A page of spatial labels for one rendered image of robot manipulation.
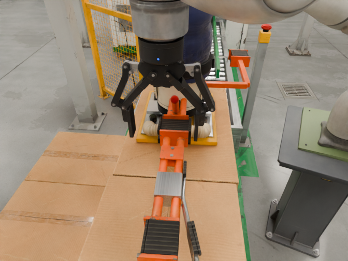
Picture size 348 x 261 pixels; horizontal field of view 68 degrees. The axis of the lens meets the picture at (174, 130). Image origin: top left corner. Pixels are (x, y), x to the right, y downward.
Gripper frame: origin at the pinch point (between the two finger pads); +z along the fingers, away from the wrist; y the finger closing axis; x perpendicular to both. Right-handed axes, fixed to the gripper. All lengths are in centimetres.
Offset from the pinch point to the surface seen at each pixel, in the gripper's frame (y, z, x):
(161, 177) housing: 0.6, 12.6, 2.1
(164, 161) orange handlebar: 0.7, 13.1, -3.9
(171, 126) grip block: 0.2, 12.4, -17.8
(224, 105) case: -19, 28, -54
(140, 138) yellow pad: 12.3, 25.2, -26.0
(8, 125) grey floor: 179, 122, -145
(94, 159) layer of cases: 47, 68, -54
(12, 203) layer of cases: 76, 68, -23
